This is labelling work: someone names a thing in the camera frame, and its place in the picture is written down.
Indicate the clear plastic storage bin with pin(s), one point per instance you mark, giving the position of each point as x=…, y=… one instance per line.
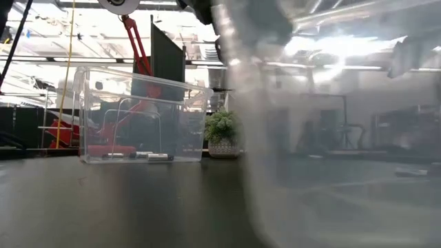
x=193, y=137
x=327, y=172

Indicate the red desk lamp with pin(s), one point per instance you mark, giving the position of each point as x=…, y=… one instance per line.
x=138, y=48

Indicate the green artificial potted plant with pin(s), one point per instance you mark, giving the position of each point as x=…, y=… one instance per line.
x=220, y=129

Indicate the red white equipment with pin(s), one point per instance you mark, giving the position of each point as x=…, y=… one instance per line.
x=65, y=134

